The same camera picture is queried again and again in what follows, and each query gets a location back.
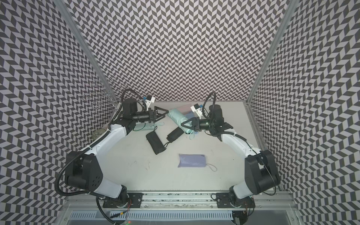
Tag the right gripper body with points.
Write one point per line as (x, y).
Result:
(202, 124)

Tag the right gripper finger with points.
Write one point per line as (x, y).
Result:
(187, 130)
(188, 123)

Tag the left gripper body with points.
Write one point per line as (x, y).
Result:
(147, 116)

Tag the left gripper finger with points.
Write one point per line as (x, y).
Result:
(159, 116)
(159, 110)

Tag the mint green sleeved umbrella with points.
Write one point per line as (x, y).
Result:
(177, 117)

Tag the lavender sleeved umbrella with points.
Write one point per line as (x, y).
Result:
(194, 161)

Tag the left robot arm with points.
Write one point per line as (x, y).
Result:
(82, 173)

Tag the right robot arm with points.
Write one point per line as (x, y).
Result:
(260, 169)

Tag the blue sleeved umbrella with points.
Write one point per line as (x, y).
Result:
(190, 115)

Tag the mint umbrella at back left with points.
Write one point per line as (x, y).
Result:
(143, 126)

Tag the pink sleeved umbrella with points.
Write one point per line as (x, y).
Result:
(185, 108)

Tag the black sleeved umbrella centre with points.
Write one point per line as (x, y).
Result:
(175, 134)

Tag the black sleeved umbrella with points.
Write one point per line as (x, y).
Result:
(175, 134)
(155, 142)

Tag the black sleeved umbrella left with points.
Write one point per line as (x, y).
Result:
(155, 142)

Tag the green drinking glass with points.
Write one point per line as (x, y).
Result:
(97, 133)

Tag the wire glass rack stand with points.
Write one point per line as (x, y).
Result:
(98, 96)

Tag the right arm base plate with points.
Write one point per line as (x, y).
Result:
(228, 200)

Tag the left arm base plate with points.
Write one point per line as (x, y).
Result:
(129, 200)

